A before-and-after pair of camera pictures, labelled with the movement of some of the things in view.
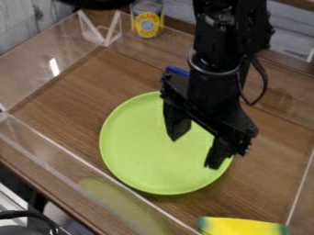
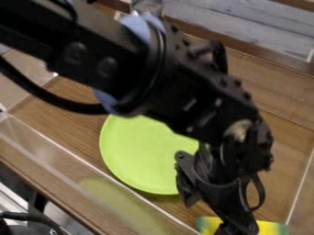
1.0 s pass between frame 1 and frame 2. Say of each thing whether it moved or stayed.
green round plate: stayed
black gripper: moved
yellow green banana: stayed
